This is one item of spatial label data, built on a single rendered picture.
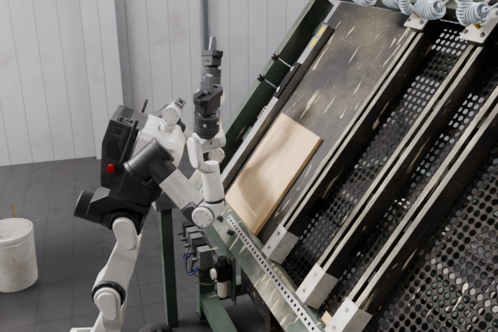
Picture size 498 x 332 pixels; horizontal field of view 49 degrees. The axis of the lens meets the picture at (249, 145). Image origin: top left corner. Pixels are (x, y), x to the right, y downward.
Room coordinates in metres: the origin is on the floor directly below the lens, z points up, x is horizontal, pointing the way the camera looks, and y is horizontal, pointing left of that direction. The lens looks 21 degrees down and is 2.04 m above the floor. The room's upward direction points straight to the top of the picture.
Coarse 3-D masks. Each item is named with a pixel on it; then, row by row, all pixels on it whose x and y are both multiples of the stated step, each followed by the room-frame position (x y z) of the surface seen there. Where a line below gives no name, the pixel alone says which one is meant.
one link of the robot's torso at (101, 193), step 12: (84, 192) 2.00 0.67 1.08; (96, 192) 2.03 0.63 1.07; (108, 192) 1.98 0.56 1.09; (84, 204) 1.96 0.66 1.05; (96, 204) 1.95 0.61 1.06; (108, 204) 1.95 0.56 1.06; (120, 204) 1.95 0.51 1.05; (132, 204) 1.95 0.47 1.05; (84, 216) 1.96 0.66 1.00; (96, 216) 1.95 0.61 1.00; (144, 216) 1.99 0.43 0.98
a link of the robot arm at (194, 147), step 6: (192, 138) 1.71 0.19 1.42; (192, 144) 1.70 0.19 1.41; (198, 144) 1.69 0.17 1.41; (192, 150) 1.70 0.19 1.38; (198, 150) 1.68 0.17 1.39; (192, 156) 1.71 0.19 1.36; (198, 156) 1.68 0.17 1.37; (192, 162) 1.71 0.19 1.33; (198, 162) 1.68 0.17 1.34; (204, 162) 1.69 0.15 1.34; (210, 162) 1.75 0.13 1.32; (216, 162) 1.74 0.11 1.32; (198, 168) 1.69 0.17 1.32; (204, 168) 1.69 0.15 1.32; (210, 168) 1.70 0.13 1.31; (216, 168) 1.72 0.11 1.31
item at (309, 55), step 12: (324, 24) 2.64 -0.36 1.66; (324, 36) 2.60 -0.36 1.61; (312, 48) 2.58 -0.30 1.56; (300, 60) 2.59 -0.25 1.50; (312, 60) 2.58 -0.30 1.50; (300, 72) 2.55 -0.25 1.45; (288, 84) 2.53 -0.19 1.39; (276, 108) 2.51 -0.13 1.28; (264, 120) 2.49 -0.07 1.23; (252, 132) 2.50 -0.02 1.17; (264, 132) 2.49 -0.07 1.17; (252, 144) 2.46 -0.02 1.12; (240, 156) 2.44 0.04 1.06; (228, 168) 2.44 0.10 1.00; (228, 180) 2.42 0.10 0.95
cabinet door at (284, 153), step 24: (288, 120) 2.36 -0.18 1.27; (264, 144) 2.39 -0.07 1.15; (288, 144) 2.24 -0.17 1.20; (312, 144) 2.11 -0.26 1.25; (264, 168) 2.26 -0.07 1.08; (288, 168) 2.13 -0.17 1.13; (240, 192) 2.28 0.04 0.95; (264, 192) 2.14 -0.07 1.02; (240, 216) 2.14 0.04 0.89; (264, 216) 2.02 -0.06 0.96
